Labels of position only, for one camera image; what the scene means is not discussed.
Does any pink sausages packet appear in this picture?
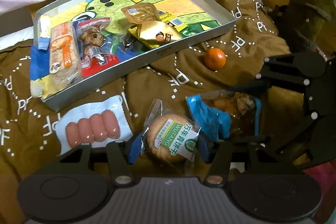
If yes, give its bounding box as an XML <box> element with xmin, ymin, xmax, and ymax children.
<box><xmin>56</xmin><ymin>96</ymin><xmax>133</xmax><ymax>154</ymax></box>

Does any blue nut snack packet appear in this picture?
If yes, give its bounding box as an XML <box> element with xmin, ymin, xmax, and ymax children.
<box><xmin>186</xmin><ymin>89</ymin><xmax>262</xmax><ymax>141</ymax></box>

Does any green label biscuit packet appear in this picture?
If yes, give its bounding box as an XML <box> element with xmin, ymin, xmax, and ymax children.
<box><xmin>142</xmin><ymin>99</ymin><xmax>202</xmax><ymax>164</ymax></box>

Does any quail egg vacuum packet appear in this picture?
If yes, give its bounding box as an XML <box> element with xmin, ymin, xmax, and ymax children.
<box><xmin>76</xmin><ymin>17</ymin><xmax>120</xmax><ymax>78</ymax></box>

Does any orange white bread packet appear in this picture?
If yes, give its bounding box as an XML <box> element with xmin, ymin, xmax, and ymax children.
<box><xmin>49</xmin><ymin>22</ymin><xmax>81</xmax><ymax>90</ymax></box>

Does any clear dried meat packet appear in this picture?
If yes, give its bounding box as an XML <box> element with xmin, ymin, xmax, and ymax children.
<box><xmin>120</xmin><ymin>32</ymin><xmax>142</xmax><ymax>53</ymax></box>

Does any gold foil snack packet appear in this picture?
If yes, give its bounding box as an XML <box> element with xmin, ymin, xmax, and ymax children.
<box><xmin>121</xmin><ymin>2</ymin><xmax>183</xmax><ymax>49</ymax></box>

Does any yellow snack packet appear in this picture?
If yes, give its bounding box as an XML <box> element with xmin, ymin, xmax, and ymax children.
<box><xmin>128</xmin><ymin>12</ymin><xmax>188</xmax><ymax>49</ymax></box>

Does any grey metal tray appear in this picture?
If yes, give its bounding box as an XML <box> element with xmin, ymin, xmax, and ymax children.
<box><xmin>33</xmin><ymin>0</ymin><xmax>235</xmax><ymax>111</ymax></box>

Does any brown printed blanket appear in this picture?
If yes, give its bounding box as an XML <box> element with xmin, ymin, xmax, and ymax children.
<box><xmin>1</xmin><ymin>0</ymin><xmax>289</xmax><ymax>223</ymax></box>

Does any small orange tangerine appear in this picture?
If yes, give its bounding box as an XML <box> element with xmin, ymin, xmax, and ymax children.
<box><xmin>204</xmin><ymin>48</ymin><xmax>226</xmax><ymax>71</ymax></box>

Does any crayon dinosaur drawing paper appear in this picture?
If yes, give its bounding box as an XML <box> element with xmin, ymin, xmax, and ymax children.
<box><xmin>30</xmin><ymin>0</ymin><xmax>220</xmax><ymax>100</ymax></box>

